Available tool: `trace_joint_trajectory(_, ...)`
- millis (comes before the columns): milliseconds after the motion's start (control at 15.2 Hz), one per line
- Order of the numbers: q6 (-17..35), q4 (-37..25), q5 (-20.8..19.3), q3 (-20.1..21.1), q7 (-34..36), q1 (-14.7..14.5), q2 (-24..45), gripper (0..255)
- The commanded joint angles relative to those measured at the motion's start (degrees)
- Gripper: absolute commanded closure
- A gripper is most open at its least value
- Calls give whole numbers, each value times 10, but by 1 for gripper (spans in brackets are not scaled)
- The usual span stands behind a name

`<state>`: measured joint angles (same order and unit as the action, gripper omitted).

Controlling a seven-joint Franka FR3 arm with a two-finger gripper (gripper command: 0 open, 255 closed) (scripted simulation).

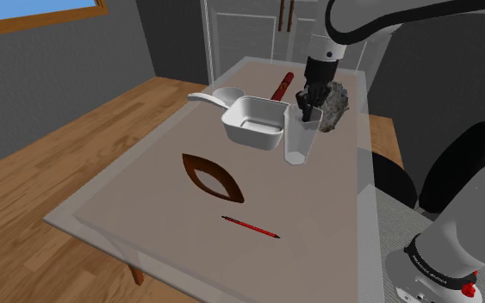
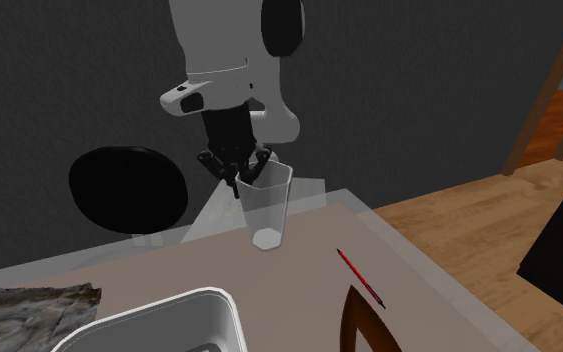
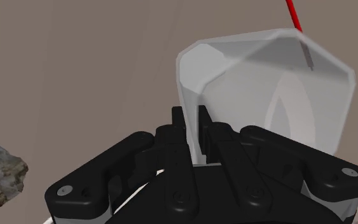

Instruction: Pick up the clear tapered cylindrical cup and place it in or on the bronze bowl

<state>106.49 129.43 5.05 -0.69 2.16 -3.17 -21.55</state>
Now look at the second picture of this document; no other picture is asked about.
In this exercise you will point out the grey crumpled cloth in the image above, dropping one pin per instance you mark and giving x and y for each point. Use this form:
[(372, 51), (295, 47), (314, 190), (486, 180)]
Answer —
[(22, 314)]

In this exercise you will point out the clear drinking glass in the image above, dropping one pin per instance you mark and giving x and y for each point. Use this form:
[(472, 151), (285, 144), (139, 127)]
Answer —
[(266, 214)]

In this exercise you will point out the wooden door frame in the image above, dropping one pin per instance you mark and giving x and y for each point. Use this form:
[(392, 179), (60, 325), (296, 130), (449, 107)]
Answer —
[(545, 92)]

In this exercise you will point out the black round object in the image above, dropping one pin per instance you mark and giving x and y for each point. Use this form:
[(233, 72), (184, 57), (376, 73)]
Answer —
[(127, 190)]

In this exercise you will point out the brown wooden chair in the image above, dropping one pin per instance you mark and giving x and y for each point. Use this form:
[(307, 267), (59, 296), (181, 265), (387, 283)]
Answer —
[(351, 322)]

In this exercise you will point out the red pen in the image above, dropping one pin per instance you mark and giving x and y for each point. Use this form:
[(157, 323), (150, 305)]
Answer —
[(361, 279)]

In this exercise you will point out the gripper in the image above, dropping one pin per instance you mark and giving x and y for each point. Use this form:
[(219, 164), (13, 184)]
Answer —
[(230, 136)]

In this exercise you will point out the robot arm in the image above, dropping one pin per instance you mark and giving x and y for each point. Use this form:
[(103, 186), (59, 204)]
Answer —
[(212, 39)]

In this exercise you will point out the white basin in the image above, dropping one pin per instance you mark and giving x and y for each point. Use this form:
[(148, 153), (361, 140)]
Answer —
[(174, 322)]

